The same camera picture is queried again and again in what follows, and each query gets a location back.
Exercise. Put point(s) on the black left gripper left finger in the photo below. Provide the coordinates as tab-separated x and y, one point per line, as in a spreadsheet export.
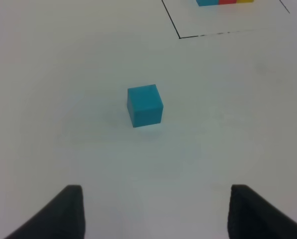
62	218

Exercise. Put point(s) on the template yellow cube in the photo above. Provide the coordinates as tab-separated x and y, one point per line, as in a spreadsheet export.
244	1

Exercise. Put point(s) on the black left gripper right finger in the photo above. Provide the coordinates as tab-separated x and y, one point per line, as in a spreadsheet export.
250	216

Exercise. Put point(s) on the template red cube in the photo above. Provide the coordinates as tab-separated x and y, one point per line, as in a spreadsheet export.
222	2

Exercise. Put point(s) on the template blue cube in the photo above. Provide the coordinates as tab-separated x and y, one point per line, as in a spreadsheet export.
207	2

